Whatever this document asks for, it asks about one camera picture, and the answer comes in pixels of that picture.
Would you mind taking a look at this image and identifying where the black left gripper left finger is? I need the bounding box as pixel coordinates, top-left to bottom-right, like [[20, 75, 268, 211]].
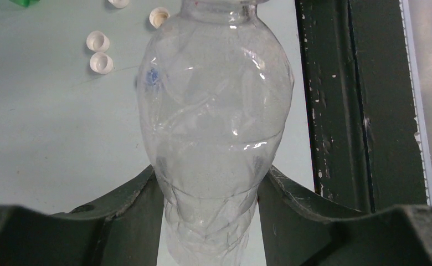
[[0, 166, 163, 265]]

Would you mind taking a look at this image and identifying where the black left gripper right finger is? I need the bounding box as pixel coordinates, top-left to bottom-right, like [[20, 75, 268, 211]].
[[258, 167, 432, 265]]

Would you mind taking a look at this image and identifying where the clear ribbed plastic bottle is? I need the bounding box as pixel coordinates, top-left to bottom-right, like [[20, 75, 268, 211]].
[[137, 1, 294, 265]]

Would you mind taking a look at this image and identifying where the green plastic bottle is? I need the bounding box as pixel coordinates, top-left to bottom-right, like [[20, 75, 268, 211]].
[[10, 0, 39, 7]]

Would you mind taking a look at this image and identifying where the blue bottle cap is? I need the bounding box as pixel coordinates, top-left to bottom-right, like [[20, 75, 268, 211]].
[[145, 68, 161, 87]]

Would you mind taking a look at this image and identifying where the white bottle cap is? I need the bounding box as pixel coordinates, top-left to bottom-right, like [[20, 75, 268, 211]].
[[86, 30, 110, 53], [108, 0, 130, 9], [89, 52, 114, 75]]

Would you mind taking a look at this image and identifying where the cream bottle cap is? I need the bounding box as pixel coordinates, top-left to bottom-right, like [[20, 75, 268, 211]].
[[148, 7, 171, 29]]

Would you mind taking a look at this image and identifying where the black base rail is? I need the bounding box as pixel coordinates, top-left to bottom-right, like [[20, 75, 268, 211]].
[[295, 1, 429, 213]]

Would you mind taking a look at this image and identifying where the white cable duct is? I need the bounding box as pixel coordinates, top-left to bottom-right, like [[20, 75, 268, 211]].
[[399, 1, 432, 207]]

